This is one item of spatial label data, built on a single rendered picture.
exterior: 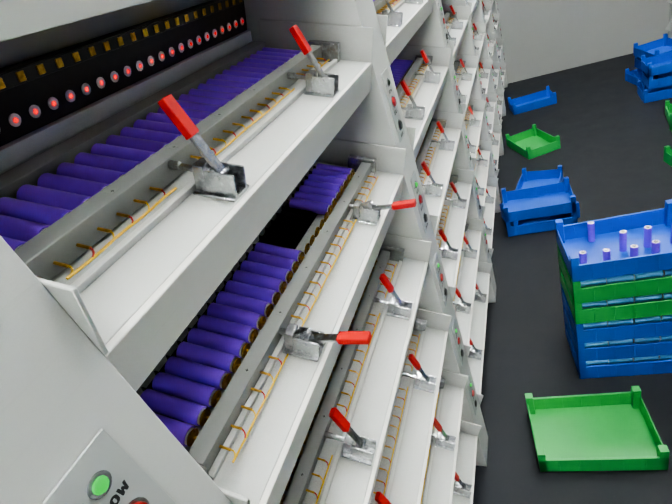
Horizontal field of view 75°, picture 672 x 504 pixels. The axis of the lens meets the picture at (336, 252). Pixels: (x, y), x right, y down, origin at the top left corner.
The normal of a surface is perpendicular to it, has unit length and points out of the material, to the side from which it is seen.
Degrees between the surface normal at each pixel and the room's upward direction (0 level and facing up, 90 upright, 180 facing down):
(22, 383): 90
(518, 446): 0
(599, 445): 0
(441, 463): 20
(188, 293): 110
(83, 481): 90
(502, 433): 0
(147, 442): 90
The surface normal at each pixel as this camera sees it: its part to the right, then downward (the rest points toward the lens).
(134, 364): 0.95, 0.19
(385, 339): 0.00, -0.78
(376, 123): -0.31, 0.59
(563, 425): -0.33, -0.80
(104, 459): 0.89, -0.09
